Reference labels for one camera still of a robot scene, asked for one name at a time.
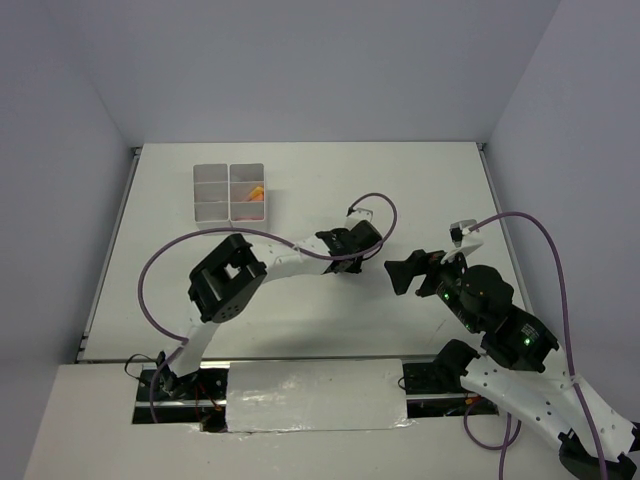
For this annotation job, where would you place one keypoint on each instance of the left aluminium table rail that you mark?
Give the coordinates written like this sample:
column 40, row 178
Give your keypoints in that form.
column 80, row 352

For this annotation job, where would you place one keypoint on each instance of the orange pink highlighter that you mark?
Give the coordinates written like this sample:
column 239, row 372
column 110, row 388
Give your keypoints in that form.
column 257, row 198

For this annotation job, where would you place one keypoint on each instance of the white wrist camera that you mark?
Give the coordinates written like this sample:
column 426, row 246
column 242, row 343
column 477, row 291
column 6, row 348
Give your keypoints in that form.
column 464, row 238
column 356, row 215

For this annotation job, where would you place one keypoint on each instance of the orange capped glue stick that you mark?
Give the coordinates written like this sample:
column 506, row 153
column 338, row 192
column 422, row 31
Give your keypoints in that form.
column 256, row 192

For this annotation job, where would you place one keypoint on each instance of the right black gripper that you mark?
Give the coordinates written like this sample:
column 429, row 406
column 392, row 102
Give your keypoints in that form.
column 419, row 261

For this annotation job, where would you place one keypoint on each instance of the silver foil covered panel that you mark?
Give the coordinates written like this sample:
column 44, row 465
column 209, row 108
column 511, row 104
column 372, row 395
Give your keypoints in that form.
column 300, row 396

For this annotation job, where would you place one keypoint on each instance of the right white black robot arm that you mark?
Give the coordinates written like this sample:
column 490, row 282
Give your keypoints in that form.
column 520, row 366

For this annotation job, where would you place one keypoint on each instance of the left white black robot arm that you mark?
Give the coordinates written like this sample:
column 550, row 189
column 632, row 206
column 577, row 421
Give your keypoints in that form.
column 224, row 282

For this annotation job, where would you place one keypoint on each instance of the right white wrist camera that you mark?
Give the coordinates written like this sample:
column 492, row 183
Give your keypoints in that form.
column 464, row 238

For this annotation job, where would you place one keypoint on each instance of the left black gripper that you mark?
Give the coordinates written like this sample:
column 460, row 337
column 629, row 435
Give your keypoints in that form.
column 356, row 266

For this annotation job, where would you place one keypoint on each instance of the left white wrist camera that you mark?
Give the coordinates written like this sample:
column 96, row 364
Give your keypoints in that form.
column 356, row 215

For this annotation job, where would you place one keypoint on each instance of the right white compartment container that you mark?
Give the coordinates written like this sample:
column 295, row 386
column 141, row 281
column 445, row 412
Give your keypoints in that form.
column 242, row 179

